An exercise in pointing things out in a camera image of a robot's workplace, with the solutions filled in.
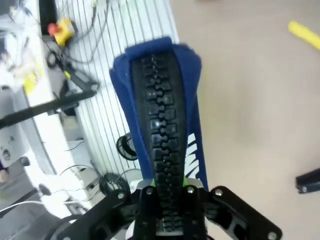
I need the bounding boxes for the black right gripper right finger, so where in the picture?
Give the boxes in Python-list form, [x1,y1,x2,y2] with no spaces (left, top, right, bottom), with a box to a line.
[183,178,284,240]

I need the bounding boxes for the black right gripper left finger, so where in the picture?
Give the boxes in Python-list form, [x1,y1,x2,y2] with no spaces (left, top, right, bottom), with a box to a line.
[56,178,157,240]

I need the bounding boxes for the blue zipper pouch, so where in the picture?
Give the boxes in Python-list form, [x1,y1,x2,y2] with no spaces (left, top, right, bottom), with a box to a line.
[109,36,210,237]

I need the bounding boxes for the white electronics box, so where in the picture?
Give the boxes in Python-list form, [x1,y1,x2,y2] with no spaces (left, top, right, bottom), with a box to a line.
[0,123,29,169]

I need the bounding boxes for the yellow emergency stop button box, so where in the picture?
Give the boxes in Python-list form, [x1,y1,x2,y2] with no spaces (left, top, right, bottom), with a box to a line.
[47,20,76,47]

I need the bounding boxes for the black mesh basket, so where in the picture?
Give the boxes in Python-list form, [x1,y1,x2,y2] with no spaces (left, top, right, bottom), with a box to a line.
[116,132,139,162]

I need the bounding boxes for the black tripod stand leg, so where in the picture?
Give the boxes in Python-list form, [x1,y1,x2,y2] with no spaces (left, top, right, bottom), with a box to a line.
[0,71,101,131]

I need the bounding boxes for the yellow paper labels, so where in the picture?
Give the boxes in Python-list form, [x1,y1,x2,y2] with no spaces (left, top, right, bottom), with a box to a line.
[23,61,44,94]

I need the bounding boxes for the yellow foam cylinder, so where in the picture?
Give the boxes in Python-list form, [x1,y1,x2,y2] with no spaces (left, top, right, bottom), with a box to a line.
[287,20,320,52]

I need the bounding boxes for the coiled black cable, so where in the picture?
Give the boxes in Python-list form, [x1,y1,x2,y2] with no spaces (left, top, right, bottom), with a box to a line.
[98,171,131,199]

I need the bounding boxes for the black metal bracket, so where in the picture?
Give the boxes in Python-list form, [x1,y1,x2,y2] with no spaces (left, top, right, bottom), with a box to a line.
[295,167,320,195]

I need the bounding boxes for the white cable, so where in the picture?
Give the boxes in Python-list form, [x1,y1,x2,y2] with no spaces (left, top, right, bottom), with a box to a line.
[0,199,44,219]

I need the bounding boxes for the black emergency stop cable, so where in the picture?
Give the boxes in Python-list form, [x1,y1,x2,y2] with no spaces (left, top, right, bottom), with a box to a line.
[44,0,111,66]

